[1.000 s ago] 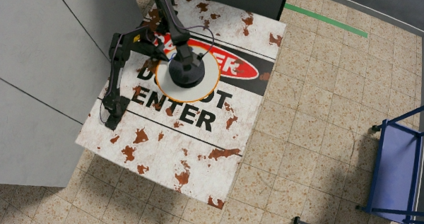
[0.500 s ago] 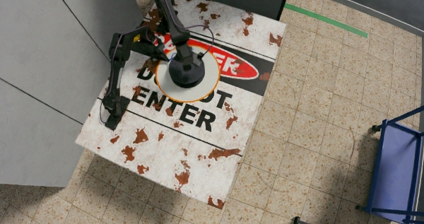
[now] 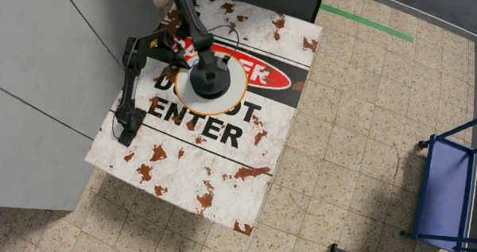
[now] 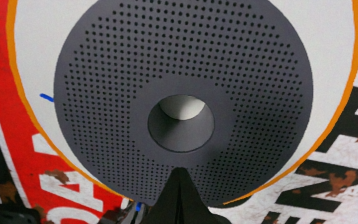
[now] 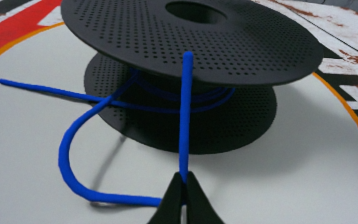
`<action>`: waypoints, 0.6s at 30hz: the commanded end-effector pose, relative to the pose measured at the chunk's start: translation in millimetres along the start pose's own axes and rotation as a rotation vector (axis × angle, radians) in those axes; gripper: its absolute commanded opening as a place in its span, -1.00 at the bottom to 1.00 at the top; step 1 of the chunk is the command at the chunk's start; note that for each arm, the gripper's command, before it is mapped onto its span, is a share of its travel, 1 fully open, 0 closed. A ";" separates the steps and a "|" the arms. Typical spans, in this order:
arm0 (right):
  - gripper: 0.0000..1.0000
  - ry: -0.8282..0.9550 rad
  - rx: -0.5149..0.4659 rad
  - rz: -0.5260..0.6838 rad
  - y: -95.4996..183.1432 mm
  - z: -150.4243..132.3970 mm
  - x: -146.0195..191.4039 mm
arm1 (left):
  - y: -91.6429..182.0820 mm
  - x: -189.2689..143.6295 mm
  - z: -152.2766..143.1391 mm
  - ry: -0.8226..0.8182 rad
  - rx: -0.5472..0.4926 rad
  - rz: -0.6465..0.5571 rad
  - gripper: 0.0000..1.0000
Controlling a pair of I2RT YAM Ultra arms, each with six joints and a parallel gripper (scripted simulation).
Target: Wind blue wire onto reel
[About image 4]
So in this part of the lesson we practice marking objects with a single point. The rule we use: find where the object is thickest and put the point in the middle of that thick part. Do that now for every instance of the orange painted ring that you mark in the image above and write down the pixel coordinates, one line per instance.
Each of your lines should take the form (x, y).
(10, 19)

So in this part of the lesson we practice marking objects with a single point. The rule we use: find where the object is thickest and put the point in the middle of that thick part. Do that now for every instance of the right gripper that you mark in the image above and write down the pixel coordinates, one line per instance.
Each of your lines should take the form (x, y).
(126, 215)

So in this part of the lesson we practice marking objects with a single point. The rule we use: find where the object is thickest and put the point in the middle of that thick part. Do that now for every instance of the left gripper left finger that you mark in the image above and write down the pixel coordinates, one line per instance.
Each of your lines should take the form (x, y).
(167, 207)

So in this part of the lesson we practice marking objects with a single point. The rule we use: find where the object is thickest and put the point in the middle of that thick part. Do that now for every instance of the blue wire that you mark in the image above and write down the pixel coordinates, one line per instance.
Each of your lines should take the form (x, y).
(51, 99)

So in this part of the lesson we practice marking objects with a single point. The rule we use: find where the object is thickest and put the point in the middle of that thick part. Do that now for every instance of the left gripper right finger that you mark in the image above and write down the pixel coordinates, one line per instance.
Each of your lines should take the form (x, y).
(192, 208)

